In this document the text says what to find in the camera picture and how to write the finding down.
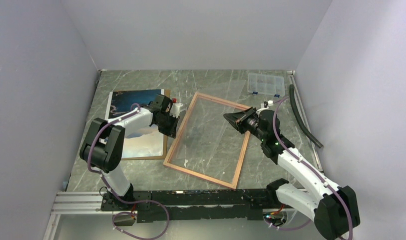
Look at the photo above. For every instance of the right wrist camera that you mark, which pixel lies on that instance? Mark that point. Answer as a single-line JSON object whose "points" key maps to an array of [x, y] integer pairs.
{"points": [[267, 104]]}

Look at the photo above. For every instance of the brown backing board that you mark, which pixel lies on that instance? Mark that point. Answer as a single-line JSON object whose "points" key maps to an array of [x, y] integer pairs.
{"points": [[165, 145]]}

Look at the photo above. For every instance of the pink picture frame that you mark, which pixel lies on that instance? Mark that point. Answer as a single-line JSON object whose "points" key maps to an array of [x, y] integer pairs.
{"points": [[176, 141]]}

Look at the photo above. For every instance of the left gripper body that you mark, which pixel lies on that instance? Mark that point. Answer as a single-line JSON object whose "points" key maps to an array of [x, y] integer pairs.
{"points": [[163, 125]]}

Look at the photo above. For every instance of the aluminium extrusion rail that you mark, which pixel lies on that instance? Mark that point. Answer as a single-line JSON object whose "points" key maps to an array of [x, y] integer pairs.
{"points": [[90, 202]]}

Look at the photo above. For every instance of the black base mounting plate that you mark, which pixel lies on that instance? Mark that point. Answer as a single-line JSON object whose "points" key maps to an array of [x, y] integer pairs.
{"points": [[159, 205]]}

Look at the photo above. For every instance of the clear acrylic sheet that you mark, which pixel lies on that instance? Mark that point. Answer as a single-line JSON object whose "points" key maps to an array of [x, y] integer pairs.
{"points": [[209, 144]]}

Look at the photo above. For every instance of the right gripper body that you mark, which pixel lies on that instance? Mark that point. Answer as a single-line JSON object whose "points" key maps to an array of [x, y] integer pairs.
{"points": [[262, 134]]}

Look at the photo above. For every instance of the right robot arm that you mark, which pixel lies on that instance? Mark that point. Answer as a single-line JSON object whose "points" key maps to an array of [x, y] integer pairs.
{"points": [[333, 209]]}

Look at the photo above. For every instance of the seascape photo print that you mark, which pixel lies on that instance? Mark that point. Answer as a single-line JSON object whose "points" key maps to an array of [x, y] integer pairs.
{"points": [[136, 102]]}

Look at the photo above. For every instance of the clear plastic organizer box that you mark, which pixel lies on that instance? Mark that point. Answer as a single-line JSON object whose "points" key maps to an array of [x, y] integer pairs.
{"points": [[263, 84]]}

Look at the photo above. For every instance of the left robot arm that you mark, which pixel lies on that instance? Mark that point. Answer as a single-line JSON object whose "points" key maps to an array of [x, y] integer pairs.
{"points": [[103, 144]]}

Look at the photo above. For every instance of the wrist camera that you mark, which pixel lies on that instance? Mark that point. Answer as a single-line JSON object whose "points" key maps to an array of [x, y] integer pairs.
{"points": [[176, 108], [267, 104]]}

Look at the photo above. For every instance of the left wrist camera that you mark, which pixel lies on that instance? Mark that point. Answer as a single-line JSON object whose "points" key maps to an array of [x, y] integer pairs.
{"points": [[176, 108]]}

